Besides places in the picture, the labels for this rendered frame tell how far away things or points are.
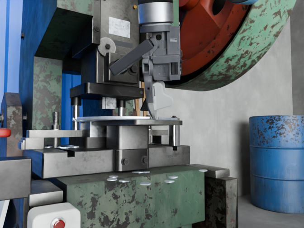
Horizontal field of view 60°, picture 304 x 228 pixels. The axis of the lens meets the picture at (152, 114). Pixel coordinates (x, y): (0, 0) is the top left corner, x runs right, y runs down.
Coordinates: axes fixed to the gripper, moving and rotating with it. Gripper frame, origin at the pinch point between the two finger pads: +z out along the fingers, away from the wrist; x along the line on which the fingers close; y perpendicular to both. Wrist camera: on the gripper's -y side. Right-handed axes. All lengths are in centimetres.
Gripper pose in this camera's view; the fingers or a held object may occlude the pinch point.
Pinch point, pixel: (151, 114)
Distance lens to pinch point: 63.0
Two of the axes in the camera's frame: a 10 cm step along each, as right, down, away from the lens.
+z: 0.5, 9.6, 2.7
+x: 1.5, -2.7, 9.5
